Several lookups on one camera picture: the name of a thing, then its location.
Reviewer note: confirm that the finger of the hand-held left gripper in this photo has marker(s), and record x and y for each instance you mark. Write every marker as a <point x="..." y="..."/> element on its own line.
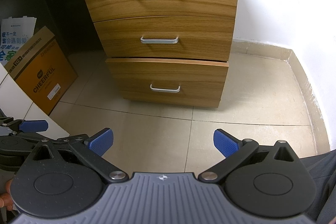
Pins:
<point x="23" y="139"/>
<point x="34" y="126"/>

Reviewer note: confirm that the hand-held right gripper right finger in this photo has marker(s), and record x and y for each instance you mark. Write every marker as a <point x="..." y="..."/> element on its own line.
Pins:
<point x="225" y="143"/>

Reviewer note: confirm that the person's grey trousers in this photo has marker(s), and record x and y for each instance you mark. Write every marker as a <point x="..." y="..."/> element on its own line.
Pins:
<point x="325" y="182"/>

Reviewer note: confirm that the white box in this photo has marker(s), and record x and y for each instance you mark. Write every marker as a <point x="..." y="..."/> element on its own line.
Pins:
<point x="15" y="98"/>

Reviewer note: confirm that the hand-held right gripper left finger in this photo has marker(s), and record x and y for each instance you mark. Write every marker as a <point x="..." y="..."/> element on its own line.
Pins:
<point x="101" y="142"/>

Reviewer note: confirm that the white printed paper bag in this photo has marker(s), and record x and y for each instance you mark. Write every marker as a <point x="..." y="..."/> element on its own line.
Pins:
<point x="15" y="37"/>

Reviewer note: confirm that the person's left hand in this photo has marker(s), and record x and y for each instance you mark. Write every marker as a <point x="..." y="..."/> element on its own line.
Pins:
<point x="5" y="199"/>

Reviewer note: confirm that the deep wooden drawer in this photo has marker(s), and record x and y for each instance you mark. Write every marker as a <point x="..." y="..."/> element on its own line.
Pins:
<point x="199" y="82"/>

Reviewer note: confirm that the brown cardboard box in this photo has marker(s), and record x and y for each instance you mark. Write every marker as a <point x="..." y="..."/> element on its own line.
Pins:
<point x="44" y="74"/>

